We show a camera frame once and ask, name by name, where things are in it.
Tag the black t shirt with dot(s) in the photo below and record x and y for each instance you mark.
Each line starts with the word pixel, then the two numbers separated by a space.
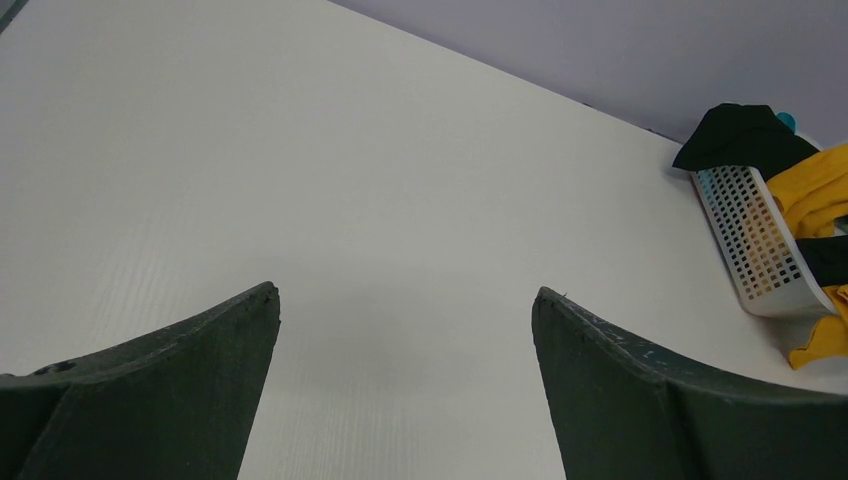
pixel 752 136

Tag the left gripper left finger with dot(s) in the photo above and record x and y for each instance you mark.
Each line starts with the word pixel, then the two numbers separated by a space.
pixel 176 403

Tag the white laundry basket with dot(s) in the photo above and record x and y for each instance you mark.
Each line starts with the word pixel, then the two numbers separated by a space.
pixel 774 276

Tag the yellow t shirt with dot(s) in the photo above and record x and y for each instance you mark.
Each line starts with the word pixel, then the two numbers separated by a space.
pixel 811 195

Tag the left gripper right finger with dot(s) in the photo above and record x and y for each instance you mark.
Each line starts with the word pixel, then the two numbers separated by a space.
pixel 623 407

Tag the teal t shirt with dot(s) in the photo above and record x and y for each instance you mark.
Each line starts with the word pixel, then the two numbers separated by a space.
pixel 788 120

